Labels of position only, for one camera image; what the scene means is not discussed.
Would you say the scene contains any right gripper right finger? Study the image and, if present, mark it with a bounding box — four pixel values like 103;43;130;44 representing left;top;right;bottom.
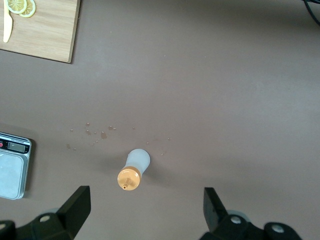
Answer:
199;187;303;240

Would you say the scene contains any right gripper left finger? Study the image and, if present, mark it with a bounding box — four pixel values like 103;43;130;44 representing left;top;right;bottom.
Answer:
0;185;92;240

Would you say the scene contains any clear squeeze bottle orange cap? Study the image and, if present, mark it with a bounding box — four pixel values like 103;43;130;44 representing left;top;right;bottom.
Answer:
117;148;152;192

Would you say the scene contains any silver digital kitchen scale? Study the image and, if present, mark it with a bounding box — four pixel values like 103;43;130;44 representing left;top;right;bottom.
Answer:
0;131;33;201

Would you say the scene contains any brown table cover sheet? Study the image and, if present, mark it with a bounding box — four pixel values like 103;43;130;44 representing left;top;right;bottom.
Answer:
0;0;320;240

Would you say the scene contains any wooden cutting board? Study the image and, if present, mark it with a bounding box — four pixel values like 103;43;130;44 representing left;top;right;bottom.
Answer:
0;0;81;64

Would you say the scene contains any yellow plastic knife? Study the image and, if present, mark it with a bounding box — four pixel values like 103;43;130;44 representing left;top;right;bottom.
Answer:
2;0;14;44

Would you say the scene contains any lemon slice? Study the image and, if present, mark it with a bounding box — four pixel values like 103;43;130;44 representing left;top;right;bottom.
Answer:
6;0;28;15
18;0;37;19

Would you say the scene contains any black cable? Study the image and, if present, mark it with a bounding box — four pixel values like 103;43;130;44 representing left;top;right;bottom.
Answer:
302;0;320;27

